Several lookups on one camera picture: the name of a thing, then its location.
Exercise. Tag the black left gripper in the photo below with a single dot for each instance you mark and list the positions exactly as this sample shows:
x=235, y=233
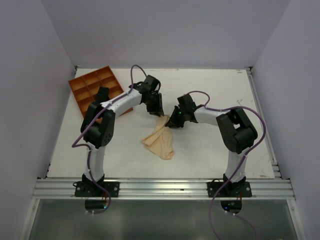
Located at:
x=157, y=110

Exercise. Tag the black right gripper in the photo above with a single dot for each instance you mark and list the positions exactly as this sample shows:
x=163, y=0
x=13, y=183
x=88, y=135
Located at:
x=176, y=123

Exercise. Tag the cream beige underwear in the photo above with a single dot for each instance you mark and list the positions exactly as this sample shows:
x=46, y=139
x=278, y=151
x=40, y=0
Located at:
x=160, y=141

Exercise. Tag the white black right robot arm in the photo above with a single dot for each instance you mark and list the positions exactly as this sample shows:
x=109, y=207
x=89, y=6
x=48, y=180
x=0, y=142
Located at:
x=237, y=132

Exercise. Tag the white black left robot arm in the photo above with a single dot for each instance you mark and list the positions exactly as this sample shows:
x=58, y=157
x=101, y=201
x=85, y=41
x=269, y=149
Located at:
x=98, y=125

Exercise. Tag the black rolled garment in tray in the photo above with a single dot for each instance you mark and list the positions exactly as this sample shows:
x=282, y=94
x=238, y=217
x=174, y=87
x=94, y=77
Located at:
x=102, y=95

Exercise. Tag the orange compartment tray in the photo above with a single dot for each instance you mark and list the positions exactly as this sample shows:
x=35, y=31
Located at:
x=86, y=84

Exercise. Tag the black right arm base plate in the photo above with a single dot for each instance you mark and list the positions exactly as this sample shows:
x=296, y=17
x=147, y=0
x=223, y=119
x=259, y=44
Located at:
x=212, y=190

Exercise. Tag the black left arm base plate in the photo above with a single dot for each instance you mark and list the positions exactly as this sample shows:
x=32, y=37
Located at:
x=112, y=190

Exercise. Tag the aluminium mounting rail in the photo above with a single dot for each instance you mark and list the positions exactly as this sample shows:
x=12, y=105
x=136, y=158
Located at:
x=164, y=189

